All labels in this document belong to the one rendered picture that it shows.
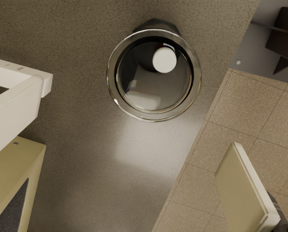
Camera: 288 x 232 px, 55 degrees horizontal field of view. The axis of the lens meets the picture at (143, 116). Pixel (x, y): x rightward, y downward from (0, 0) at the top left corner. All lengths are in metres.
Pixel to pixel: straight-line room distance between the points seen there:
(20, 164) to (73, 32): 0.27
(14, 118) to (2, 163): 0.43
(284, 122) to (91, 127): 1.32
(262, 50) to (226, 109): 0.36
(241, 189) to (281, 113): 1.56
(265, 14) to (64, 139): 1.18
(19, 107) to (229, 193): 0.13
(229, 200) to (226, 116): 1.47
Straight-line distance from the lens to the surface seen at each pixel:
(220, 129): 1.67
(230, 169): 0.18
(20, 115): 0.17
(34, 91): 0.18
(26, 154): 0.62
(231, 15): 0.55
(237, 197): 0.17
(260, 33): 1.54
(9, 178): 0.56
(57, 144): 0.65
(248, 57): 1.55
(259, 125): 1.71
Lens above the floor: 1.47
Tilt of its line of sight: 67 degrees down
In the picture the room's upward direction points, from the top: 171 degrees counter-clockwise
